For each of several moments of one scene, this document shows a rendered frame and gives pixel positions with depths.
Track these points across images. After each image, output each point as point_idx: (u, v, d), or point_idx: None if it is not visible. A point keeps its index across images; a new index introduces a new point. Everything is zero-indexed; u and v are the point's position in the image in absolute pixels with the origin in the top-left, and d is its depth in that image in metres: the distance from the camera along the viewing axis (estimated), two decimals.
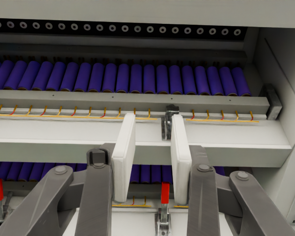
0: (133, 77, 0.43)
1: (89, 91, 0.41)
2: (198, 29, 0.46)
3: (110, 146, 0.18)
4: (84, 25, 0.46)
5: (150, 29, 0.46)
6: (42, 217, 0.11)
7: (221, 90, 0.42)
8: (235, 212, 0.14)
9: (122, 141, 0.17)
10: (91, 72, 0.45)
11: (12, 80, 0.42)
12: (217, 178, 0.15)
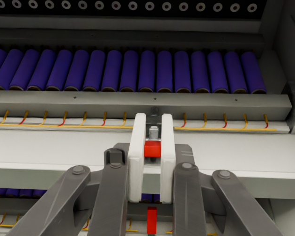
0: (107, 69, 0.33)
1: (47, 89, 0.31)
2: (198, 5, 0.34)
3: (123, 146, 0.18)
4: (46, 2, 0.35)
5: (133, 6, 0.34)
6: (57, 217, 0.11)
7: (224, 85, 0.31)
8: (217, 210, 0.14)
9: (136, 141, 0.17)
10: (55, 62, 0.34)
11: None
12: (200, 176, 0.15)
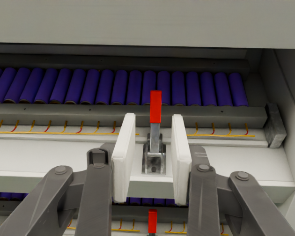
0: (116, 86, 0.39)
1: (65, 103, 0.37)
2: None
3: (110, 146, 0.18)
4: None
5: None
6: (42, 217, 0.11)
7: (213, 102, 0.37)
8: (235, 212, 0.14)
9: (122, 141, 0.17)
10: (71, 79, 0.40)
11: None
12: (217, 178, 0.15)
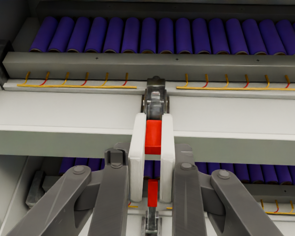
0: None
1: None
2: None
3: (123, 146, 0.18)
4: None
5: None
6: (58, 217, 0.11)
7: None
8: (216, 210, 0.14)
9: (137, 141, 0.17)
10: (280, 32, 0.34)
11: (188, 42, 0.32)
12: (200, 176, 0.15)
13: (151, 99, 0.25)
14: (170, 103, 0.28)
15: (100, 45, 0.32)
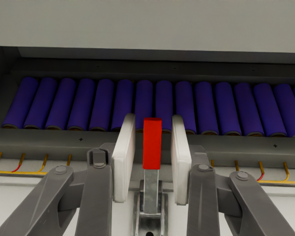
0: None
1: None
2: None
3: (110, 146, 0.18)
4: None
5: None
6: (42, 217, 0.11)
7: None
8: (234, 212, 0.14)
9: (122, 141, 0.17)
10: None
11: (190, 117, 0.26)
12: (217, 178, 0.15)
13: (145, 203, 0.21)
14: (169, 203, 0.23)
15: (86, 119, 0.27)
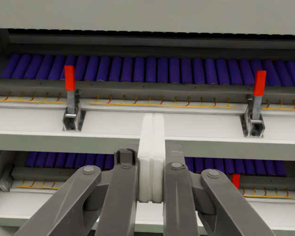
0: (209, 71, 0.48)
1: None
2: None
3: (132, 146, 0.18)
4: None
5: None
6: (66, 217, 0.11)
7: (291, 83, 0.46)
8: (206, 210, 0.14)
9: (145, 141, 0.17)
10: (169, 66, 0.49)
11: (103, 74, 0.47)
12: (190, 176, 0.15)
13: (70, 111, 0.42)
14: (85, 115, 0.44)
15: (46, 75, 0.48)
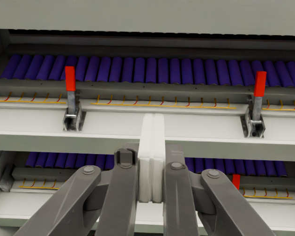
0: (210, 72, 0.48)
1: None
2: None
3: (132, 146, 0.18)
4: None
5: None
6: (66, 217, 0.11)
7: (292, 84, 0.46)
8: (206, 210, 0.14)
9: (145, 141, 0.17)
10: (170, 67, 0.50)
11: (104, 74, 0.47)
12: (190, 176, 0.15)
13: (70, 111, 0.42)
14: (86, 116, 0.44)
15: (46, 76, 0.48)
